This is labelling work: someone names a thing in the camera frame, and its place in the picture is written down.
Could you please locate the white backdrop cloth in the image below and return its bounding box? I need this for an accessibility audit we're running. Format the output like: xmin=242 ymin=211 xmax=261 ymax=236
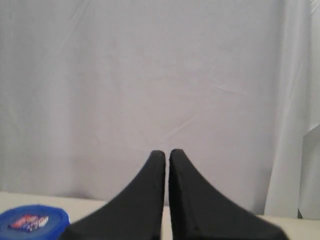
xmin=0 ymin=0 xmax=320 ymax=219

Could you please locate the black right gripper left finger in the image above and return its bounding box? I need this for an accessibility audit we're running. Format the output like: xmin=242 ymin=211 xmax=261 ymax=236
xmin=59 ymin=150 xmax=166 ymax=240

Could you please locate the blue plastic container lid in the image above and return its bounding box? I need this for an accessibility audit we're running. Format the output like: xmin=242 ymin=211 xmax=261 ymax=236
xmin=0 ymin=204 xmax=70 ymax=240

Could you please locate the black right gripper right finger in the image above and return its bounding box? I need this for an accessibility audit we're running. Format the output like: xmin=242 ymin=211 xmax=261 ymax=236
xmin=169 ymin=149 xmax=288 ymax=240

